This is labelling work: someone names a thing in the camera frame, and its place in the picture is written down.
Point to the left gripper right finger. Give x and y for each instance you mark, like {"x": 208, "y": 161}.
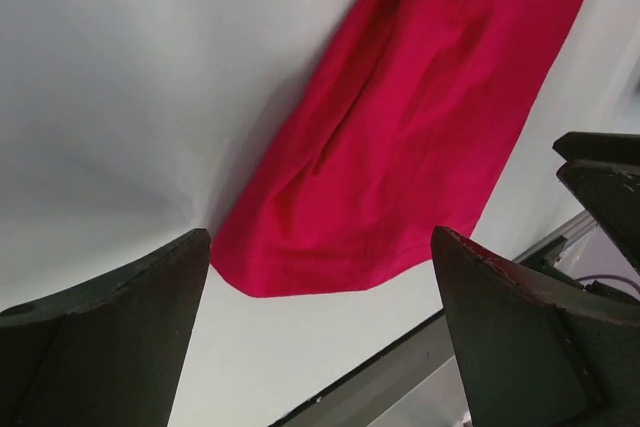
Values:
{"x": 533, "y": 350}

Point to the aluminium frame rail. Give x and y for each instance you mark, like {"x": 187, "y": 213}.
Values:
{"x": 559, "y": 240}

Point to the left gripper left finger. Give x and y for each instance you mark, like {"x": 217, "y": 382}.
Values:
{"x": 108, "y": 351}

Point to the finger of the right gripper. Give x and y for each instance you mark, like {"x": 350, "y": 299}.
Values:
{"x": 601, "y": 170}

